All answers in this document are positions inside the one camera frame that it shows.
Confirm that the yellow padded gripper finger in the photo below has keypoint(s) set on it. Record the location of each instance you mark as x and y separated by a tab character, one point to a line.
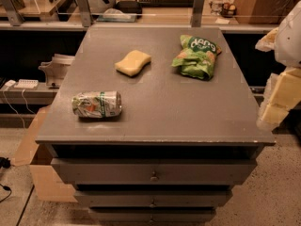
282	93
267	42

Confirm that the dark bowl with fruit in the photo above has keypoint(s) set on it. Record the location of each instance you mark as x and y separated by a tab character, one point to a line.
228	10

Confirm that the cardboard box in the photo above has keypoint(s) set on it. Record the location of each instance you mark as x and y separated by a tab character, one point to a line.
49	187

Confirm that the plastic water bottle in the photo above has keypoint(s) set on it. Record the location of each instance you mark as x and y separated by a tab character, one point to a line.
216	6

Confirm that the crushed 7up can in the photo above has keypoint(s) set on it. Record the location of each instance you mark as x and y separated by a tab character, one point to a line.
97	104

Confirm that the green chip bag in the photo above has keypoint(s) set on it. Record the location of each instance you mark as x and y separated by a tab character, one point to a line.
197	57

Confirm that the grey metal bracket part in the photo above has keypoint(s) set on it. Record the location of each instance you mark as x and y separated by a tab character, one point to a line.
56	69

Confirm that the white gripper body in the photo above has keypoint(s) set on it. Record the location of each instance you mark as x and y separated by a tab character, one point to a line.
290	40

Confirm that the yellow sponge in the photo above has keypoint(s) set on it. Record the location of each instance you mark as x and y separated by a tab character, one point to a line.
133	63

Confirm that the black keyboard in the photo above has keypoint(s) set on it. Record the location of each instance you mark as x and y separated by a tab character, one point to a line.
166	3

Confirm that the grey drawer cabinet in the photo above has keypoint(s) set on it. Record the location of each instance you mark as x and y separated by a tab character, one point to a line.
177	148

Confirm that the clear plastic container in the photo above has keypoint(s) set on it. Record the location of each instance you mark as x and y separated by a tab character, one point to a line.
115	15

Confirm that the white power strip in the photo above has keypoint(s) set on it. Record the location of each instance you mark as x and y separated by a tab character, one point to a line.
22	84

